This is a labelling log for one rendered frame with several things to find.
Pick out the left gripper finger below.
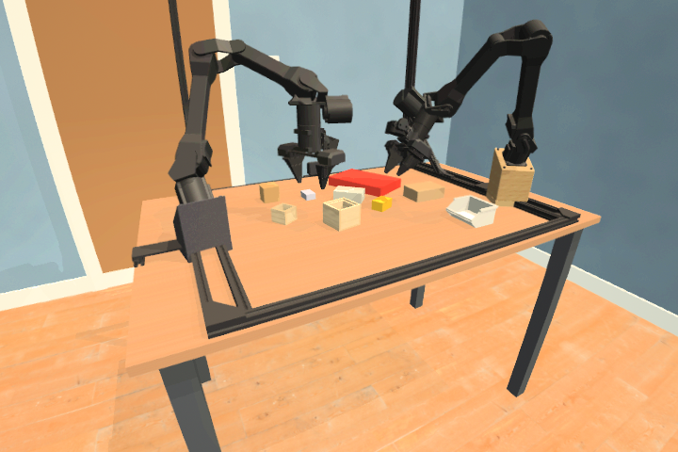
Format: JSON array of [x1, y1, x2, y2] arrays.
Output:
[[396, 148, 425, 176], [384, 147, 403, 174]]

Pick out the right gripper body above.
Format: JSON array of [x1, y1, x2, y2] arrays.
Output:
[[278, 124, 346, 166]]

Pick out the red flat rectangular block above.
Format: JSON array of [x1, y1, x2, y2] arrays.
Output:
[[329, 169, 401, 197]]

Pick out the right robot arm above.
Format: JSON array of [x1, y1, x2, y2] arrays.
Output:
[[168, 39, 353, 204]]

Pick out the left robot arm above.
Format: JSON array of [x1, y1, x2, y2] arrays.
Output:
[[385, 20, 553, 167]]

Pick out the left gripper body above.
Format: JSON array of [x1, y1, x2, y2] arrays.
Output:
[[384, 121, 432, 159]]

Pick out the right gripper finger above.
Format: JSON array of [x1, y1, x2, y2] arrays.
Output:
[[315, 163, 340, 190], [282, 155, 305, 184]]

